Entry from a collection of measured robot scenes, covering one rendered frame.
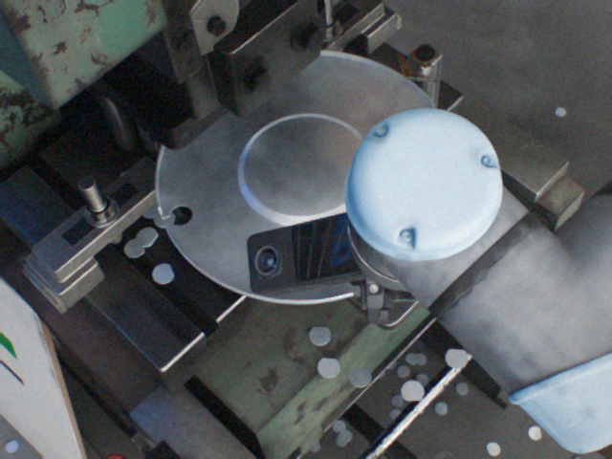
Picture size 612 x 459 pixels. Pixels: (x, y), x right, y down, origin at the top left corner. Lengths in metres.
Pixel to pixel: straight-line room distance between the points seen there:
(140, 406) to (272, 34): 0.41
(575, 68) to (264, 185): 1.25
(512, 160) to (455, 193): 0.61
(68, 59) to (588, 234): 0.32
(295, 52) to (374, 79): 0.18
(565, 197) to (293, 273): 0.49
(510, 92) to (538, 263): 1.49
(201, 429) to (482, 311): 0.50
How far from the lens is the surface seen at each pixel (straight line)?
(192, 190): 0.85
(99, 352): 0.98
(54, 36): 0.54
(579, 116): 1.91
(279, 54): 0.74
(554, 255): 0.45
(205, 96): 0.75
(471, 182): 0.43
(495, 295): 0.44
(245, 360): 0.91
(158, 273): 0.90
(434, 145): 0.43
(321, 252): 0.61
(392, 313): 0.77
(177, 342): 0.87
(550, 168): 1.03
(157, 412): 0.91
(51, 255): 0.89
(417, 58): 0.91
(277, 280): 0.63
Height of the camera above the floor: 1.48
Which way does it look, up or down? 60 degrees down
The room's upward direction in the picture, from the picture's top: 9 degrees counter-clockwise
